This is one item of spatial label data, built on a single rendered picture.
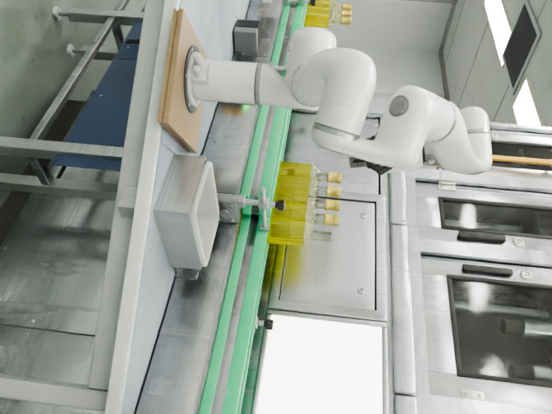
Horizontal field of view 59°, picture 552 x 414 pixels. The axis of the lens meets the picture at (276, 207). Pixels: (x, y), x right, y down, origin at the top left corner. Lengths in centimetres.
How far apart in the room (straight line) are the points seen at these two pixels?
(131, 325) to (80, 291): 55
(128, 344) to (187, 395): 18
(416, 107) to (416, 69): 684
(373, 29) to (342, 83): 703
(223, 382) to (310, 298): 41
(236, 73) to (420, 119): 46
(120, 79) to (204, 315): 91
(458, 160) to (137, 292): 70
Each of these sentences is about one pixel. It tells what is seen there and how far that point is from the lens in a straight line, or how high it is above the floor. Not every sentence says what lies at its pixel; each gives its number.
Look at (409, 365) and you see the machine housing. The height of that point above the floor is 138.
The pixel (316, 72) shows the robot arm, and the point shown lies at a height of 107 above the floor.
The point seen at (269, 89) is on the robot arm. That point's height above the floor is 96.
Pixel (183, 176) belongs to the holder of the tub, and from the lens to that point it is 113.
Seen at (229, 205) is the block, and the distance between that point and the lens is 131.
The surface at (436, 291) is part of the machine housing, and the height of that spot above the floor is 148.
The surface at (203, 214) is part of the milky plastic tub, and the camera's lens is 130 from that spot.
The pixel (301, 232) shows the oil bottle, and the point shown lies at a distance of 139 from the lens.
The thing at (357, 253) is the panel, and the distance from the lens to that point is 155.
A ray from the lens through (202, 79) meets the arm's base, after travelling 116.
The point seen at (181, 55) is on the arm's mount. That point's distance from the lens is 113.
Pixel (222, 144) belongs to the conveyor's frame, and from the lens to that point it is 145.
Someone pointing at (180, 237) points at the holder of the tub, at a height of 80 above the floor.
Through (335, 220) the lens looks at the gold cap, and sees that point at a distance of 144.
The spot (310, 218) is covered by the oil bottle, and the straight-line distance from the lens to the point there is 142.
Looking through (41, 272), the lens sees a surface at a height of 27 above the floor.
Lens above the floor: 110
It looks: 5 degrees down
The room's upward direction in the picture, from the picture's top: 96 degrees clockwise
